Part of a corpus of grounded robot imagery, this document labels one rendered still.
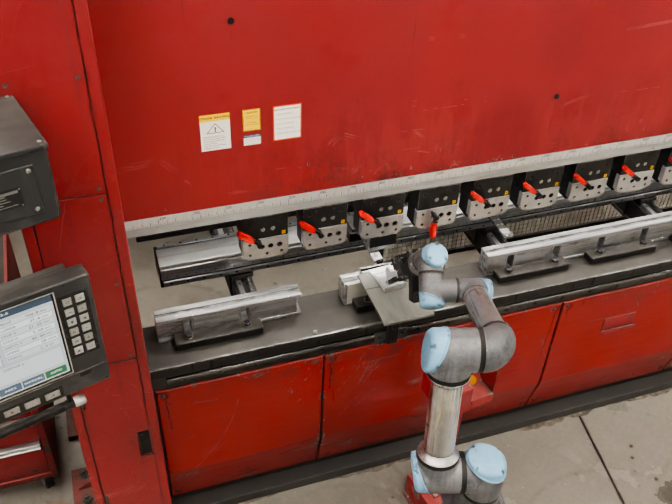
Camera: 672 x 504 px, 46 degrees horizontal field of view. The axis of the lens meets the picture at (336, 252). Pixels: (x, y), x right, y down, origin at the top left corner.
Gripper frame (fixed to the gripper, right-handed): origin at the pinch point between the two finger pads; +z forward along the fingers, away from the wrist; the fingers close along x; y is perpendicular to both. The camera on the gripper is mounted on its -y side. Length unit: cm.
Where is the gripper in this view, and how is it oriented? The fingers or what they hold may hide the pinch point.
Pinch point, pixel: (396, 282)
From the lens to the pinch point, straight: 268.1
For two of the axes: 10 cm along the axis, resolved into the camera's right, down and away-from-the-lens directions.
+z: -2.9, 2.2, 9.3
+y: -2.8, -9.5, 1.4
